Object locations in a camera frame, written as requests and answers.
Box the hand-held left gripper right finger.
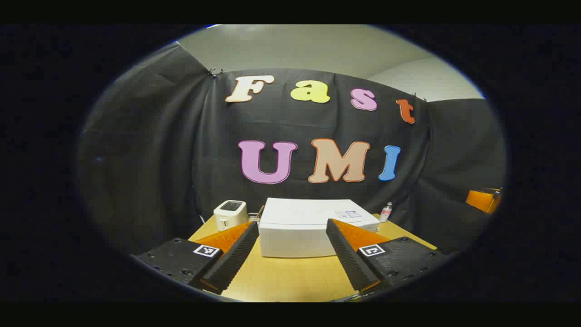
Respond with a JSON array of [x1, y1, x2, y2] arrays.
[[325, 218, 448, 292]]

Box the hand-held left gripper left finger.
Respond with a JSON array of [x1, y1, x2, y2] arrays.
[[132, 221, 260, 295]]

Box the white microwave oven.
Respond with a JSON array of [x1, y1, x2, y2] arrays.
[[258, 198, 381, 258]]

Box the white toaster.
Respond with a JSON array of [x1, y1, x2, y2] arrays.
[[213, 200, 248, 232]]

